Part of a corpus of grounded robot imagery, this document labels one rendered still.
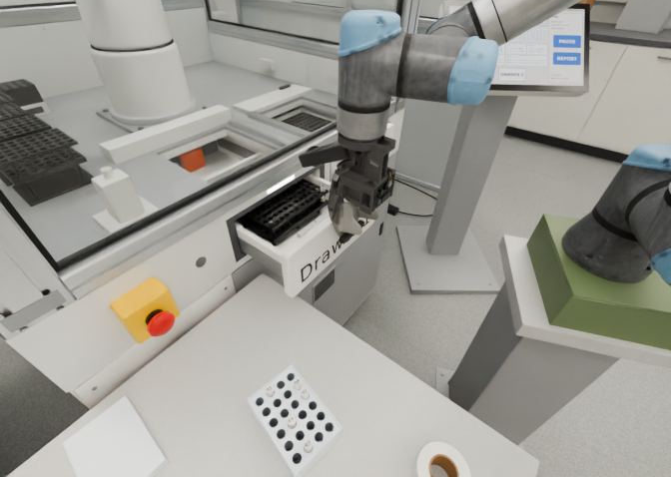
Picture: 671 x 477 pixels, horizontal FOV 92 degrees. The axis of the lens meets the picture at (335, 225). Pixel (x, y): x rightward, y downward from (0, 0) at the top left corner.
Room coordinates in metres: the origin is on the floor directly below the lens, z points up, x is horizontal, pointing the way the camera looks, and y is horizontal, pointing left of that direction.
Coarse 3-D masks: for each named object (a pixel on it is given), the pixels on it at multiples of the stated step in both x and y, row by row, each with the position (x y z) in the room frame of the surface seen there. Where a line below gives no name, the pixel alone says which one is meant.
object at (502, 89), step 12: (444, 0) 1.37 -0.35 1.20; (456, 0) 1.37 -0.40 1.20; (468, 0) 1.37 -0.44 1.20; (444, 12) 1.34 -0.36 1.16; (588, 12) 1.36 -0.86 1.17; (588, 24) 1.34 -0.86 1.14; (588, 36) 1.31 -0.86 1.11; (588, 48) 1.28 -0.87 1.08; (588, 60) 1.26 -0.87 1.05; (588, 72) 1.23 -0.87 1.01; (492, 84) 1.19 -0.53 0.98; (504, 84) 1.19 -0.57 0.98; (588, 84) 1.20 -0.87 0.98; (540, 96) 1.21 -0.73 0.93; (552, 96) 1.21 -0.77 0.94; (564, 96) 1.21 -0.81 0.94; (576, 96) 1.21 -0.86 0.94
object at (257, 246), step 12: (312, 180) 0.68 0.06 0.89; (324, 180) 0.67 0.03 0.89; (312, 216) 0.60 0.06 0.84; (240, 228) 0.48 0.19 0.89; (300, 228) 0.56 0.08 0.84; (240, 240) 0.48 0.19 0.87; (252, 240) 0.46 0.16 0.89; (264, 240) 0.45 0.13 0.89; (288, 240) 0.51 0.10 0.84; (252, 252) 0.46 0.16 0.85; (264, 252) 0.44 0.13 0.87; (276, 252) 0.42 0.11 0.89; (264, 264) 0.44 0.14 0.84; (276, 264) 0.42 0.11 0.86
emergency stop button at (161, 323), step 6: (162, 312) 0.28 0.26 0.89; (168, 312) 0.29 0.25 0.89; (156, 318) 0.27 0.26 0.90; (162, 318) 0.28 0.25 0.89; (168, 318) 0.28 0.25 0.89; (174, 318) 0.29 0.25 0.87; (150, 324) 0.27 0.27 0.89; (156, 324) 0.27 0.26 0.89; (162, 324) 0.27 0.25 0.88; (168, 324) 0.28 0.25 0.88; (150, 330) 0.26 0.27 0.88; (156, 330) 0.26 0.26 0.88; (162, 330) 0.27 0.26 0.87; (168, 330) 0.27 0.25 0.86
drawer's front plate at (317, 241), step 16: (320, 224) 0.46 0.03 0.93; (368, 224) 0.58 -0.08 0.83; (304, 240) 0.42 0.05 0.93; (320, 240) 0.44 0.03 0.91; (336, 240) 0.48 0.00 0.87; (352, 240) 0.53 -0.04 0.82; (288, 256) 0.38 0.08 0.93; (304, 256) 0.40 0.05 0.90; (336, 256) 0.48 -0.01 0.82; (288, 272) 0.37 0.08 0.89; (304, 272) 0.40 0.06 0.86; (320, 272) 0.44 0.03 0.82; (288, 288) 0.38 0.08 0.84
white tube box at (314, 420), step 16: (288, 368) 0.25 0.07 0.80; (272, 384) 0.23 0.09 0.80; (288, 384) 0.23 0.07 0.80; (304, 384) 0.23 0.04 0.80; (256, 400) 0.20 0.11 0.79; (272, 400) 0.20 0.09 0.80; (288, 400) 0.20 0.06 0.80; (304, 400) 0.20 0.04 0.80; (320, 400) 0.20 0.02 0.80; (256, 416) 0.18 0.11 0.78; (272, 416) 0.18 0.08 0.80; (288, 416) 0.18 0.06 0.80; (304, 416) 0.19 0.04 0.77; (320, 416) 0.19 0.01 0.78; (272, 432) 0.16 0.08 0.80; (288, 432) 0.16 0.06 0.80; (304, 432) 0.16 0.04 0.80; (320, 432) 0.16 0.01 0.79; (336, 432) 0.16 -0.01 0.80; (288, 448) 0.15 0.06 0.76; (320, 448) 0.14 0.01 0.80; (288, 464) 0.12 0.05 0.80; (304, 464) 0.12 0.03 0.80
